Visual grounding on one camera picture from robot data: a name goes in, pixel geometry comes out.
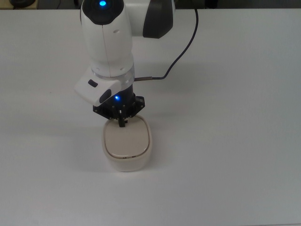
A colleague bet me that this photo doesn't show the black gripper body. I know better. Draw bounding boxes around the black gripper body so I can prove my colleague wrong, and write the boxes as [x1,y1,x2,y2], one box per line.
[92,84,146,120]

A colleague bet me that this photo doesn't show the cream trash can lid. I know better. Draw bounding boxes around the cream trash can lid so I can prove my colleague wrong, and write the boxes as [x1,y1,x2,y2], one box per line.
[104,119,151,158]

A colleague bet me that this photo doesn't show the small white trash can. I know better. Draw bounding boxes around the small white trash can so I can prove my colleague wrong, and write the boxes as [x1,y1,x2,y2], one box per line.
[102,114,154,173]

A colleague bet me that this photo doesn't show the dark round object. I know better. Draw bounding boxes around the dark round object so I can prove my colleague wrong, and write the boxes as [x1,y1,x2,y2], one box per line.
[9,0,36,6]

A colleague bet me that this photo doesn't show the black cable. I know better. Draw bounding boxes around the black cable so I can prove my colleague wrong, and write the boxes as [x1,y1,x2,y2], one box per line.
[134,8,199,82]

